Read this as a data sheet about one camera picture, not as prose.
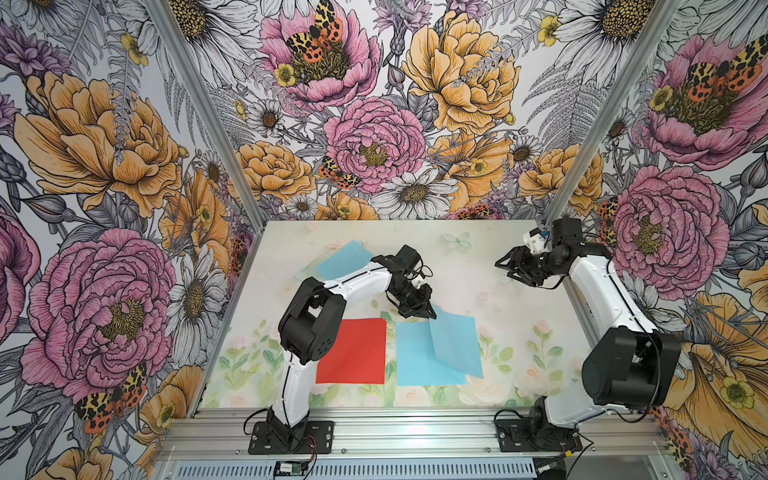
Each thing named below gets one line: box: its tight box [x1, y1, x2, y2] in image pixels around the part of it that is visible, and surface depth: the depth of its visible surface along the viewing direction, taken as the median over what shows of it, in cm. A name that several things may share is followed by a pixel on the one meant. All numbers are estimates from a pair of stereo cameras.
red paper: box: [316, 318, 387, 384], surface depth 89 cm
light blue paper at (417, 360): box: [396, 321, 466, 387], surface depth 87 cm
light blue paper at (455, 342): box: [428, 306, 483, 379], surface depth 90 cm
